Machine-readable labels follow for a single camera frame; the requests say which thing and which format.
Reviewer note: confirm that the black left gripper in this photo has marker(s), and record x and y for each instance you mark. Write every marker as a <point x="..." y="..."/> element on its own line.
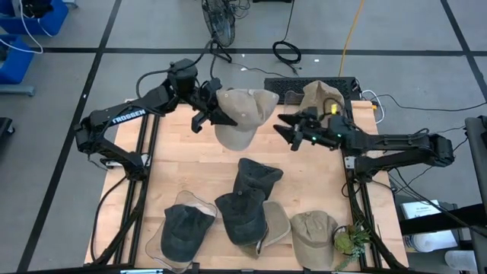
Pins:
<point x="207" y="99"/>

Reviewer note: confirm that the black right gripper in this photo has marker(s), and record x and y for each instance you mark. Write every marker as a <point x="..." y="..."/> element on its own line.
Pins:
<point x="319" y="133"/>

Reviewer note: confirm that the small potted artificial plant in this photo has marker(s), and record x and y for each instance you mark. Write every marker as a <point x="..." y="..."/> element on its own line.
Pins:
<point x="344" y="243"/>

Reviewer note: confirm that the beige baseball cap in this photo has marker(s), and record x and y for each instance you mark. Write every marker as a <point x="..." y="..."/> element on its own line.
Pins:
<point x="243" y="110"/>
<point x="277" y="224"/>
<point x="314" y="239"/>
<point x="317" y="93"/>

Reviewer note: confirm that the black aluminium table frame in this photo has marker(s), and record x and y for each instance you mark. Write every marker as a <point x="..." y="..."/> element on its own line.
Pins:
<point x="139" y="198"/>

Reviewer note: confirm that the blue plastic floor bin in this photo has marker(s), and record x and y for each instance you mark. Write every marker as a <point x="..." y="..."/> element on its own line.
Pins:
<point x="19" y="64"/>
<point x="57" y="19"/>

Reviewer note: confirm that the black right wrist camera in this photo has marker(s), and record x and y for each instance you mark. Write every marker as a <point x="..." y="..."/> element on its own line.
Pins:
<point x="295" y="144"/>

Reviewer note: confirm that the white printed sheet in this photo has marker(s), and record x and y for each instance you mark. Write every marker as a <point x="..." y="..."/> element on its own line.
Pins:
<point x="420" y="209"/>

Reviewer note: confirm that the white plastic bundle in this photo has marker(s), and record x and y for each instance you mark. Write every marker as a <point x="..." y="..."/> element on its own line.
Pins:
<point x="433" y="241"/>

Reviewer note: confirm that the dark grey baseball cap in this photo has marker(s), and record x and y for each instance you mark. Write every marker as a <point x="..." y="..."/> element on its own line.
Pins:
<point x="255" y="175"/>
<point x="241" y="217"/>
<point x="184" y="234"/>

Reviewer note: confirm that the black perforated metal box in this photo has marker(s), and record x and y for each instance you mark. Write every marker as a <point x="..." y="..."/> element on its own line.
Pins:
<point x="342" y="85"/>

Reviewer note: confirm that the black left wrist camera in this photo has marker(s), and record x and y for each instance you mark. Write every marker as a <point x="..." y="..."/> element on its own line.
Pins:
<point x="196" y="123"/>

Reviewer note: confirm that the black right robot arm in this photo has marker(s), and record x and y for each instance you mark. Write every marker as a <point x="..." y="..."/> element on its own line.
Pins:
<point x="399" y="146"/>

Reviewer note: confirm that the dark grey equipment stand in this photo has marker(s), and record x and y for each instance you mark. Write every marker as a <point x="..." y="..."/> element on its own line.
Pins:
<point x="477" y="171"/>

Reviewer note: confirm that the black chair base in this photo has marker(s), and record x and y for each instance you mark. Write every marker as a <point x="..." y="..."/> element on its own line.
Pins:
<point x="5" y="127"/>

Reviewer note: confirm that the black floor fan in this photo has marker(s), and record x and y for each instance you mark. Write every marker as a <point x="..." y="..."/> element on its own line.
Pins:
<point x="220" y="23"/>

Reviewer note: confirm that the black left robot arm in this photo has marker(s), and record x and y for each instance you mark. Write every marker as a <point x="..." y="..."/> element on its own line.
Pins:
<point x="152" y="100"/>

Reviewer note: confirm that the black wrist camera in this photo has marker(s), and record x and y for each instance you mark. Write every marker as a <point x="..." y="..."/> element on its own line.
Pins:
<point x="196" y="123"/>
<point x="295" y="144"/>

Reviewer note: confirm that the grey metal floor foot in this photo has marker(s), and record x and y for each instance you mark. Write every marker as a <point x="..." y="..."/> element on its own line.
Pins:
<point x="17" y="90"/>

